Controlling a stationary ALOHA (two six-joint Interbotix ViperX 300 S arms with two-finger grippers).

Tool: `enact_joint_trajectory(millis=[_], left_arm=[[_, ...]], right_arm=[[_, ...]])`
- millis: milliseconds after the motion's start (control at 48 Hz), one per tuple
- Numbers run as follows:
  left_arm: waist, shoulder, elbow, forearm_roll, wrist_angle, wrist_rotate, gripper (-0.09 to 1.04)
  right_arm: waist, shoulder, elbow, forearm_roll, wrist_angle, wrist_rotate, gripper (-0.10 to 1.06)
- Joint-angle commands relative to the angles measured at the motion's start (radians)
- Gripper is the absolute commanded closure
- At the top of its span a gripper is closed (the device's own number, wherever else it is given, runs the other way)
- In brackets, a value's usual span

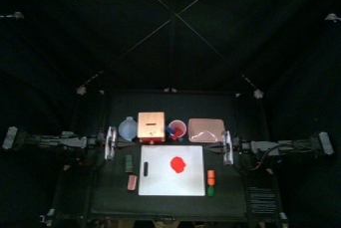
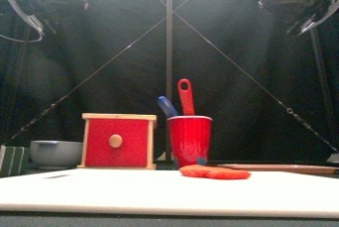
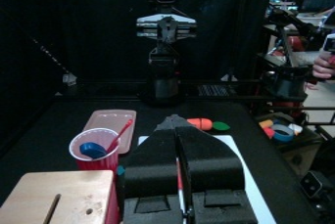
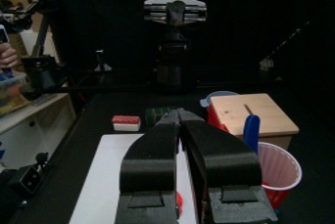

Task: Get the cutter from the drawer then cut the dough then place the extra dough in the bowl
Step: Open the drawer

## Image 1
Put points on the red drawer with wooden knob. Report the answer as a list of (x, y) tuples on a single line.
[(151, 141)]

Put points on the wooden drawer box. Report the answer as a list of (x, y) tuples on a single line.
[(151, 125)]

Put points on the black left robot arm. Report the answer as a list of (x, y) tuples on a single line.
[(44, 140)]

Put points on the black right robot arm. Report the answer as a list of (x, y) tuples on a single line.
[(288, 145)]

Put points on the blue toy pot bowl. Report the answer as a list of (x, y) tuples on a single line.
[(127, 129)]

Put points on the red play dough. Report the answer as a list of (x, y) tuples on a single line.
[(178, 165)]

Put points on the pink plastic tray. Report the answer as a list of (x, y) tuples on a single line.
[(206, 129)]

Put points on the orange toy carrot piece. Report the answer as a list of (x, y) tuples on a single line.
[(210, 177)]

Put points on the red plastic utensil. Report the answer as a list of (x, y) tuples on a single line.
[(178, 135)]

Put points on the red plastic cup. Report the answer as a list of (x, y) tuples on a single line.
[(178, 125)]

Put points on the blue plastic utensil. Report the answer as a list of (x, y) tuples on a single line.
[(170, 130)]

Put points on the pink block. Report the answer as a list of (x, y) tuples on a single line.
[(131, 182)]

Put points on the green toy carrot top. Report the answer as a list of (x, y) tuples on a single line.
[(210, 190)]

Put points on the white text label sticker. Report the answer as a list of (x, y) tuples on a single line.
[(262, 202)]

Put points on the white frame bracket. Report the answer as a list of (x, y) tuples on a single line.
[(18, 15), (169, 89), (81, 90), (258, 93), (331, 17)]

